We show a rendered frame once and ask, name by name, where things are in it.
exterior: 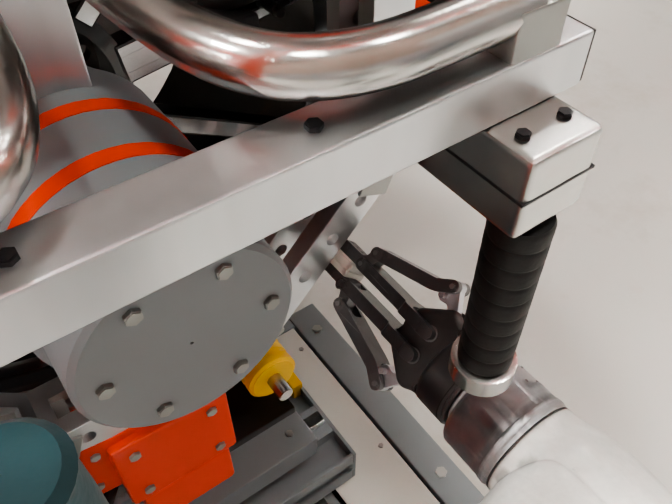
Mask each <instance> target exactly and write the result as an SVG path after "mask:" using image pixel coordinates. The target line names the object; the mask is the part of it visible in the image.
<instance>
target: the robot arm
mask: <svg viewBox="0 0 672 504"><path fill-rule="evenodd" d="M383 265H386V266H387V267H389V268H391V269H393V270H395V271H397V272H398V273H400V274H402V275H404V276H406V277H408V278H409V279H411V280H413V281H415V282H417V283H419V284H420V285H422V286H424V287H426V288H428V289H430V290H433V291H436V292H439V293H438V296H439V299H440V300H441V301H442V302H444V303H446V305H447V307H448V309H435V308H425V307H424V306H422V305H421V304H419V303H418V302H417V301H416V300H415V299H414V298H413V297H412V296H411V295H410V294H409V293H408V292H407V291H406V290H405V289H404V288H403V287H402V286H401V285H400V284H399V283H398V282H397V281H396V280H395V279H394V278H393V277H391V276H390V275H389V274H388V273H387V272H386V271H385V270H384V269H383V268H382V266H383ZM325 270H326V271H327V273H328V274H329V275H330V276H331V277H332V278H333V279H334V280H335V281H336V283H335V286H336V288H337V289H340V294H339V297H337V298H336V299H335V300H334V302H333V306H334V308H335V310H336V312H337V314H338V316H339V318H340V319H341V321H342V323H343V325H344V327H345V329H346V331H347V332H348V334H349V336H350V338H351V340H352V342H353V344H354V346H355V347H356V349H357V351H358V353H359V355H360V357H361V359H362V360H363V362H364V364H365V366H366V369H367V374H368V380H369V385H370V388H371V389H372V390H376V391H390V390H392V389H393V387H395V386H399V385H400V386H401V387H403V388H405V389H408V390H411V391H412V392H414V393H415V394H416V396H417V397H418V398H419V400H420V401H421V402H422V403H423V404H424V405H425V406H426V407H427V408H428V409H429V411H430V412H431V413H432V414H433V415H434V416H435V417H436V418H437V419H438V420H439V421H440V423H442V424H445V425H444V429H443V437H444V439H445V441H446V442H447V443H448V444H449V445H450V446H451V447H452V448H453V450H454V451H455V452H456V453H457V454H458V455H459V456H460V457H461V458H462V460H463V461H464V462H465V463H466V464H467V465H468V466H469V467H470V468H471V470H472V471H473V472H474V473H475V474H476V476H477V478H478V479H479V480H480V482H481V483H483V484H485V485H486V486H487V488H488V489H489V490H490V491H489V492H488V494H487V495H486V496H485V497H484V498H483V500H482V501H481V502H480V503H479V504H672V494H671V492H670V491H669V490H668V489H667V488H666V487H665V486H664V485H663V484H662V483H661V482H660V481H659V480H658V479H657V478H656V477H655V476H654V475H653V473H652V472H651V471H650V470H649V469H647V468H646V467H645V466H644V465H643V464H642V463H641V462H640V461H639V460H638V459H637V458H636V457H635V456H634V455H632V454H631V453H630V452H629V451H628V450H627V449H626V448H624V447H623V446H622V445H621V444H620V443H618V442H617V441H616V440H615V439H613V438H612V437H611V436H609V435H608V434H607V433H606V432H604V431H603V430H601V429H599V428H597V427H595V426H593V425H591V424H589V423H587V422H586V421H584V420H583V419H581V418H579V417H578V416H577V415H575V414H574V413H573V412H572V411H571V410H569V409H568V408H567V407H566V406H565V404H564V403H563V402H562V401H561V400H560V399H559V398H557V397H555V396H554V395H553V394H552V393H551V392H550V391H549V390H548V389H547V388H546V387H545V386H543V385H542V384H541V383H540V382H539V381H538V380H536V379H535V378H534V377H533V376H532V375H531V374H530V373H529V372H528V371H526V370H525V369H524V368H523V366H520V365H517V368H516V371H515V374H514V377H513V380H512V383H511V385H510V386H509V387H508V389H506V390H505V391H504V392H503V393H501V394H499V395H496V396H493V397H478V396H474V395H471V394H469V393H467V392H465V391H463V390H462V389H460V388H459V387H458V386H457V385H456V384H455V383H454V381H453V380H452V378H451V376H450V374H449V370H448V362H449V357H450V352H451V348H452V345H453V343H454V341H455V340H456V339H457V337H459V336H460V335H461V331H462V326H463V323H464V317H465V314H463V313H462V311H463V303H464V297H466V296H468V295H469V294H470V291H471V289H470V286H469V285H468V284H466V283H463V282H460V281H457V280H454V279H444V278H440V277H439V276H437V275H435V274H433V273H431V272H429V271H427V270H425V269H423V268H422V267H420V266H418V265H416V264H414V263H412V262H410V261H408V260H406V259H404V258H403V257H401V256H399V255H397V254H395V253H393V252H391V251H388V250H385V249H383V248H380V247H374V248H373V249H372V250H371V253H369V254H368V255H367V254H366V253H365V252H364V251H363V250H362V249H361V248H360V247H359V246H358V245H357V244H356V243H355V242H353V241H350V240H346V241H345V243H344V244H343V246H342V247H341V248H340V250H339V251H338V252H337V254H336V255H335V256H334V258H333V259H332V261H331V262H330V263H329V265H328V266H327V267H326V269H325ZM364 276H365V277H366V278H367V279H368V280H369V281H370V282H371V283H372V284H373V285H374V286H375V287H376V288H377V289H378V290H379V291H380V293H381V294H382V295H383V296H384V297H385V298H386V299H387V300H388V301H389V302H390V303H391V304H392V305H393V306H394V307H395V308H396V309H397V310H398V311H397V312H398V313H399V314H400V315H401V316H402V317H403V318H404V319H405V321H404V324H401V323H400V322H399V321H398V320H397V319H396V318H395V317H394V316H393V315H392V314H391V312H390V311H389V310H388V309H387V308H386V307H385V306H384V305H383V304H382V303H381V302H380V301H379V300H378V299H377V298H376V297H375V296H374V295H373V294H372V293H371V292H370V291H369V290H368V289H367V288H366V287H365V286H364V285H363V284H362V283H361V282H358V281H357V280H359V281H360V280H362V279H363V277H364ZM361 311H362V312H363V313H364V314H365V315H366V316H367V317H368V318H369V319H370V321H371V322H372V323H373V324H374V325H375V326H376V327H377V328H378V329H379V330H380V331H381V335H382V336H383V337H384V338H385V339H386V340H387V341H388V342H389V343H390V344H391V348H392V354H393V360H394V366H395V368H394V367H393V366H392V365H390V363H389V361H388V359H387V357H386V355H385V353H384V351H383V349H382V348H381V346H380V344H379V342H378V341H377V339H376V337H375V335H374V333H373V332H372V330H371V328H370V326H369V324H368V323H367V321H366V319H365V317H364V315H363V314H362V312H361Z"/></svg>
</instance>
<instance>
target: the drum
mask: <svg viewBox="0 0 672 504"><path fill-rule="evenodd" d="M86 67H87V70H88V73H89V76H90V80H91V83H92V86H91V87H80V88H73V89H67V90H63V91H59V92H56V93H52V94H49V95H46V96H44V97H41V98H39V99H37V103H38V110H39V119H40V148H39V153H38V158H37V164H36V166H35V169H34V172H33V174H32V177H31V179H30V182H29V184H28V185H27V187H26V188H25V190H24V192H23V193H22V195H21V197H20V198H19V200H18V202H17V203H16V205H15V206H14V208H13V209H12V211H11V212H10V213H9V214H8V215H7V216H6V218H5V219H4V220H3V221H2V222H1V223H0V233H1V232H3V231H6V230H8V229H11V228H13V227H15V226H18V225H20V224H23V223H25V222H28V221H30V220H32V219H35V218H37V217H40V216H42V215H44V214H47V213H49V212H52V211H54V210H57V209H59V208H61V207H64V206H66V205H69V204H71V203H73V202H76V201H78V200H81V199H83V198H86V197H88V196H90V195H93V194H95V193H98V192H100V191H102V190H105V189H107V188H110V187H112V186H115V185H117V184H119V183H122V182H124V181H127V180H129V179H131V178H134V177H136V176H139V175H141V174H143V173H146V172H148V171H151V170H153V169H156V168H158V167H160V166H163V165H165V164H168V163H170V162H172V161H175V160H177V159H180V158H182V157H185V156H187V155H189V154H192V153H194V152H197V149H196V148H195V147H194V146H193V145H192V144H191V143H190V142H189V141H188V139H187V138H186V137H185V135H184V134H183V133H182V132H181V131H180V130H179V129H178V128H177V127H176V126H175V125H174V124H173V123H172V122H171V121H170V120H169V119H168V118H167V117H166V116H165V115H164V114H163V113H162V111H161V110H160V109H159V108H158V107H157V106H156V105H155V104H154V103H153V102H152V101H151V99H150V98H149V97H148V96H147V95H146V94H145V93H144V92H143V91H142V90H141V89H139V88H138V87H137V86H136V85H134V84H133V83H132V82H130V81H128V80H126V79H124V78H123V77H121V76H118V75H116V74H113V73H110V72H108V71H103V70H99V69H95V68H92V67H89V66H86ZM291 296H292V282H291V276H290V273H289V270H288V268H287V266H286V264H285V263H284V261H283V260H282V258H281V257H280V256H279V255H278V254H277V253H276V252H275V251H274V250H273V248H272V247H271V246H270V245H269V244H268V243H267V242H266V241H265V240H264V238H263V239H261V240H259V241H257V242H255V243H253V244H251V245H249V246H247V247H245V248H243V249H241V250H239V251H236V252H234V253H232V254H230V255H228V256H226V257H224V258H222V259H220V260H218V261H216V262H214V263H212V264H210V265H208V266H206V267H204V268H202V269H200V270H198V271H196V272H194V273H192V274H190V275H188V276H186V277H184V278H182V279H180V280H177V281H175V282H173V283H171V284H169V285H167V286H165V287H163V288H161V289H159V290H157V291H155V292H153V293H151V294H149V295H147V296H145V297H143V298H141V299H139V300H137V301H135V302H133V303H131V304H129V305H127V306H125V307H123V308H121V309H118V310H116V311H114V312H112V313H110V314H108V315H106V316H104V317H102V318H100V319H98V320H96V321H94V322H92V323H90V324H88V325H86V326H84V327H82V328H80V329H78V330H76V331H74V332H72V333H70V334H68V335H66V336H64V337H62V338H59V339H57V340H55V341H53V342H51V343H49V344H47V345H45V346H43V347H41V348H39V349H37V350H35V351H33V353H34V354H35V355H36V356H37V357H38V358H39V359H41V360H42V361H43V362H45V363H46V364H48V365H50V366H51V367H53V368H54V370H55V371H56V373H57V375H58V377H59V379H60V381H61V383H62V385H63V387H64V389H65V391H66V393H67V395H68V397H69V398H70V400H71V402H72V404H73V405H74V407H75V408H76V409H77V411H78V412H80V413H81V414H82V415H83V416H84V417H86V418H87V419H89V420H91V421H93V422H95V423H98V424H101V425H104V426H110V427H118V428H137V427H147V426H152V425H158V424H161V423H165V422H168V421H172V420H174V419H177V418H180V417H183V416H185V415H187V414H189V413H191V412H194V411H196V410H198V409H200V408H201V407H203V406H205V405H207V404H209V403H210V402H212V401H214V400H215V399H217V398H218V397H220V396H221V395H223V394H224V393H226V392H227V391H228V390H230V389H231V388H232V387H233V386H235V385H236V384H237V383H238V382H240V381H241V380H242V379H243V378H244V377H245V376H246V375H247V374H248V373H249V372H250V371H252V369H253V368H254V367H255V366H256V365H257V364H258V363H259V362H260V361H261V360H262V358H263V357H264V356H265V355H266V353H267V352H268V351H269V349H270V348H271V346H272V345H273V343H274V342H275V340H276V339H277V337H278V335H279V333H280V331H281V329H282V327H283V325H284V322H285V320H286V317H287V313H288V310H289V307H290V302H291Z"/></svg>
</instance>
